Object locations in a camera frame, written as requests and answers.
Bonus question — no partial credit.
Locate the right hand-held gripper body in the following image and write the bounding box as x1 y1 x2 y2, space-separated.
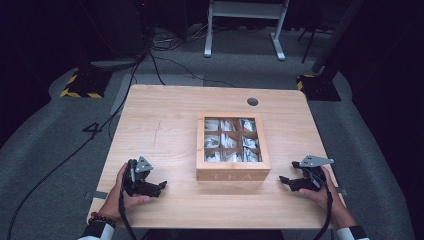
298 154 335 192

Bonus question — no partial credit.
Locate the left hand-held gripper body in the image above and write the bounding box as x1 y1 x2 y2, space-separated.
122 155 154 198

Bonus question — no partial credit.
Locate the wooden tea box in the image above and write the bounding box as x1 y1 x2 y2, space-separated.
195 111 272 183

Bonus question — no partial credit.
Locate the group of tea bag packets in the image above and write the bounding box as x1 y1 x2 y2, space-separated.
203 118 263 164

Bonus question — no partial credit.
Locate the person's right hand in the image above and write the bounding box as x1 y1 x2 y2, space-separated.
298 166 344 214

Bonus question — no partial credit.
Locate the person's left hand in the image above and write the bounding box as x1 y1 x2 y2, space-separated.
99 162 152 219

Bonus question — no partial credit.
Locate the black stand with striped base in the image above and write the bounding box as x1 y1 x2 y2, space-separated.
296 0 368 102
60 0 154 100

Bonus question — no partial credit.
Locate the dark tripod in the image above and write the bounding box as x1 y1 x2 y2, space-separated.
297 24 335 65

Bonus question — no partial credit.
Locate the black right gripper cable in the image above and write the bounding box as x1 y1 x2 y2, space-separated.
309 171 334 240

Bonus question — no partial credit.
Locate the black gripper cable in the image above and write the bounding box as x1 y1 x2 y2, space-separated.
118 186 138 240
309 171 334 240

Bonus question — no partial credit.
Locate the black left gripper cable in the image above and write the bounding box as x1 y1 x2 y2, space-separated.
118 186 138 240

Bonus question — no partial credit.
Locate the beaded bracelet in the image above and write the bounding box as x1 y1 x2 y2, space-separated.
88 211 118 228

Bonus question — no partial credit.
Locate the long black floor cable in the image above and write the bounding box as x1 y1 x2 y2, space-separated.
5 54 148 240

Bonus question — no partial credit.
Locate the thin black floor cable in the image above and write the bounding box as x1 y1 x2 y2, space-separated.
148 49 236 89

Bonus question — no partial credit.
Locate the bundle of floor cables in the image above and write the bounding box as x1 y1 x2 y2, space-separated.
149 22 209 52

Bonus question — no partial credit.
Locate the white metal table frame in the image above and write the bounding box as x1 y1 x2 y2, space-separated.
203 0 290 62

